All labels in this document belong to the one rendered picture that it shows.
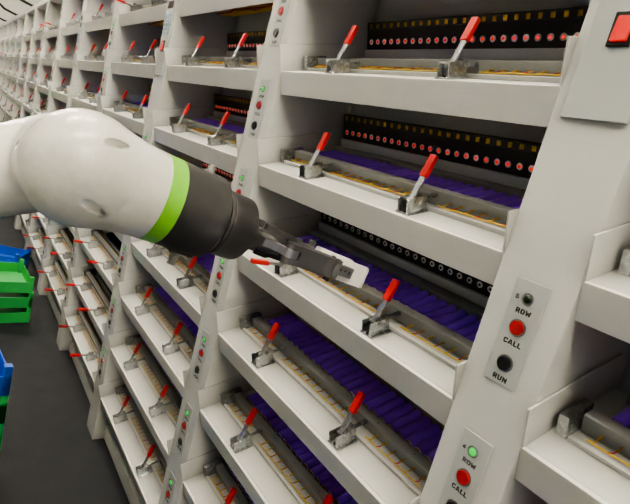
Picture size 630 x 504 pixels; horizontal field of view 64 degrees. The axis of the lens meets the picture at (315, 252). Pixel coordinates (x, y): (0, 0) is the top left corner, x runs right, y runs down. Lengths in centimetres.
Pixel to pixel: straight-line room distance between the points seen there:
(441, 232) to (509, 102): 18
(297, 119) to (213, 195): 61
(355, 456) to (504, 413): 29
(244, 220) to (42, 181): 20
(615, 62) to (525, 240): 20
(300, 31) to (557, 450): 86
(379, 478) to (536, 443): 27
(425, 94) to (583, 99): 23
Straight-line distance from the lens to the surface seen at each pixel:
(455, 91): 72
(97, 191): 48
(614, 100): 60
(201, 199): 52
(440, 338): 76
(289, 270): 97
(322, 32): 114
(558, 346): 59
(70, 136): 48
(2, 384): 151
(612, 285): 58
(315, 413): 92
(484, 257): 64
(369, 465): 83
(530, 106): 66
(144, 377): 171
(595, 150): 60
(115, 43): 241
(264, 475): 107
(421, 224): 70
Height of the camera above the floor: 118
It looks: 11 degrees down
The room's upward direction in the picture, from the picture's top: 15 degrees clockwise
